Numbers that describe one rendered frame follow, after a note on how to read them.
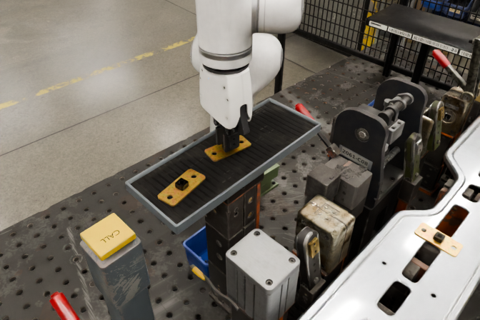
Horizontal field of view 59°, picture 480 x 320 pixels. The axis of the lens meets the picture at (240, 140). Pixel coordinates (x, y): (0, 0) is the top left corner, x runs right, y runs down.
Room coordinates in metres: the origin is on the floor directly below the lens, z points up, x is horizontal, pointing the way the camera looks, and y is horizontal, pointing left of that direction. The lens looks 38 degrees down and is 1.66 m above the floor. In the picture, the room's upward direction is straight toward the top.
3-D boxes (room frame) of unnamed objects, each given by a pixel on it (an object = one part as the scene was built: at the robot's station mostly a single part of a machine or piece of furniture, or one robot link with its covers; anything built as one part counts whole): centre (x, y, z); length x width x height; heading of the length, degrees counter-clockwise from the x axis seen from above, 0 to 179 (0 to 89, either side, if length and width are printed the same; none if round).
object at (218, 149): (0.61, 0.02, 1.17); 0.08 x 0.04 x 0.01; 125
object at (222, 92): (0.60, 0.02, 1.30); 0.10 x 0.07 x 0.11; 35
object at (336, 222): (0.52, -0.16, 0.89); 0.13 x 0.11 x 0.38; 45
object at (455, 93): (0.97, -0.59, 0.88); 0.07 x 0.06 x 0.35; 45
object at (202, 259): (0.68, 0.08, 0.74); 0.11 x 0.10 x 0.09; 135
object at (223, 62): (0.61, 0.02, 1.36); 0.09 x 0.08 x 0.03; 35
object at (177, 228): (0.59, 0.02, 1.16); 0.37 x 0.14 x 0.02; 135
